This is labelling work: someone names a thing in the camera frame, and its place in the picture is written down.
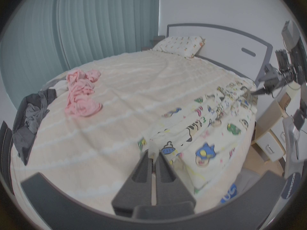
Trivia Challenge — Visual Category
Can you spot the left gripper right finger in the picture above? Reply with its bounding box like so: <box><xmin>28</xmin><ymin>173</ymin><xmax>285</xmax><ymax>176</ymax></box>
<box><xmin>155</xmin><ymin>150</ymin><xmax>197</xmax><ymax>215</ymax></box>

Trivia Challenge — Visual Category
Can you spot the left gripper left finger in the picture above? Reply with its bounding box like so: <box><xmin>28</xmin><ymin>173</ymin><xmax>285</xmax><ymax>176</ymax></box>
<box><xmin>111</xmin><ymin>150</ymin><xmax>154</xmax><ymax>217</ymax></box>

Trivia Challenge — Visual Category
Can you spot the white printed pyjama top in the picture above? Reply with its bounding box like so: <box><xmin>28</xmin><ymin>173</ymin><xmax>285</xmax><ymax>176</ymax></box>
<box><xmin>138</xmin><ymin>80</ymin><xmax>259</xmax><ymax>193</ymax></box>

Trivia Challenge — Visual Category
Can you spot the bed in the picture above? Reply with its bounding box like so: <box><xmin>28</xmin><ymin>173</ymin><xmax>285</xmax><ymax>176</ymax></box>
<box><xmin>10</xmin><ymin>23</ymin><xmax>274</xmax><ymax>217</ymax></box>

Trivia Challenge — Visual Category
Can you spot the wood and white bedside table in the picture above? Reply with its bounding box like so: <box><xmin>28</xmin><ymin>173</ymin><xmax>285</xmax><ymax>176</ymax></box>
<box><xmin>254</xmin><ymin>90</ymin><xmax>300</xmax><ymax>163</ymax></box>

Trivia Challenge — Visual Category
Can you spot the white printed pillow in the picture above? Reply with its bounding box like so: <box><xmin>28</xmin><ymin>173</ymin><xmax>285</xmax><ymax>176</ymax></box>
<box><xmin>152</xmin><ymin>35</ymin><xmax>206</xmax><ymax>58</ymax></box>

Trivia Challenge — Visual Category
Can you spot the pink garment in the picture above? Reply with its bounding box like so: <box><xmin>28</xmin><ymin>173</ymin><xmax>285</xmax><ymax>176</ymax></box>
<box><xmin>64</xmin><ymin>69</ymin><xmax>103</xmax><ymax>117</ymax></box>

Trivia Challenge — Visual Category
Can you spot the black garment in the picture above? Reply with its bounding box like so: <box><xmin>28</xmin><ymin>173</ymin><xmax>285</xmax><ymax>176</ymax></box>
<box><xmin>12</xmin><ymin>88</ymin><xmax>58</xmax><ymax>166</ymax></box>

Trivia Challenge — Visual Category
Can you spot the grey bedside table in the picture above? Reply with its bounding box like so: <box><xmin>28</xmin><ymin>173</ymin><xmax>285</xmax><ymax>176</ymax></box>
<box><xmin>142</xmin><ymin>35</ymin><xmax>166</xmax><ymax>51</ymax></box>

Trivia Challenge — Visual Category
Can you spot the light grey white garment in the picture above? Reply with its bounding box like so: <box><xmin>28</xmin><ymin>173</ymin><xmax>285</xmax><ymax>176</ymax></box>
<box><xmin>41</xmin><ymin>78</ymin><xmax>70</xmax><ymax>98</ymax></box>

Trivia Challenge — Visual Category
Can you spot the blue-green curtain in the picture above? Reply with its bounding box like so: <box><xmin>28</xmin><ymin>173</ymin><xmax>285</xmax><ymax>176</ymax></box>
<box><xmin>0</xmin><ymin>0</ymin><xmax>161</xmax><ymax>110</ymax></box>

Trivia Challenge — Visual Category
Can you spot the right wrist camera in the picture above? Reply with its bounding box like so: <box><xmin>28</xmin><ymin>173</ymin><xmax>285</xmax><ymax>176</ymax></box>
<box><xmin>264</xmin><ymin>65</ymin><xmax>276</xmax><ymax>77</ymax></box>

